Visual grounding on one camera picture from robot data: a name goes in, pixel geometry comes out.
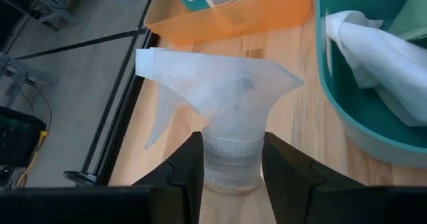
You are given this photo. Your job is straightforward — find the green cloth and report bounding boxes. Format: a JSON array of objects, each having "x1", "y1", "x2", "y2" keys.
[{"x1": 386, "y1": 0, "x2": 427, "y2": 41}]

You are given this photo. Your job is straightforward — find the black aluminium rig frame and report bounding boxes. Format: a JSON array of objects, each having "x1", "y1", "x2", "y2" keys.
[{"x1": 13, "y1": 0, "x2": 161, "y2": 187}]

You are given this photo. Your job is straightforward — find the white cloth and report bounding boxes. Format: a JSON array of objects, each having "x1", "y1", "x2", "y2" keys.
[{"x1": 324, "y1": 10, "x2": 427, "y2": 128}]

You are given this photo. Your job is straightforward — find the teal plastic bin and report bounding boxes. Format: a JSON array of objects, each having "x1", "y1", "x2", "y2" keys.
[{"x1": 315, "y1": 0, "x2": 427, "y2": 169}]

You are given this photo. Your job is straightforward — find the clear spray bottle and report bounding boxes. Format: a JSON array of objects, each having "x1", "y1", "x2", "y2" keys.
[{"x1": 135, "y1": 47, "x2": 306, "y2": 195}]

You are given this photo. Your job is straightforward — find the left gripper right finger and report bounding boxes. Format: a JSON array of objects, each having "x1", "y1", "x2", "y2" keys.
[{"x1": 262, "y1": 132, "x2": 427, "y2": 224}]

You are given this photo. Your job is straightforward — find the grey metal table leg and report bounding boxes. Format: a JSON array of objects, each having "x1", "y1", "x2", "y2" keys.
[{"x1": 0, "y1": 51, "x2": 58, "y2": 109}]

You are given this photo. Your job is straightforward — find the yellow cable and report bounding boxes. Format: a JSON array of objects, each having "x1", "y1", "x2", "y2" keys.
[{"x1": 14, "y1": 130, "x2": 49, "y2": 189}]

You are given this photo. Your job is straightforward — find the black equipment box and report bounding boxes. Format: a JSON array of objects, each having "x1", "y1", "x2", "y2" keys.
[{"x1": 0, "y1": 105, "x2": 48, "y2": 169}]

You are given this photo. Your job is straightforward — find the orange plastic tray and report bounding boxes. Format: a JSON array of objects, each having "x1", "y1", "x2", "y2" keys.
[{"x1": 143, "y1": 0, "x2": 316, "y2": 48}]

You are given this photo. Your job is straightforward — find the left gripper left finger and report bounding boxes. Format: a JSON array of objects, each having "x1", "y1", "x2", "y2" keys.
[{"x1": 0, "y1": 131, "x2": 205, "y2": 224}]

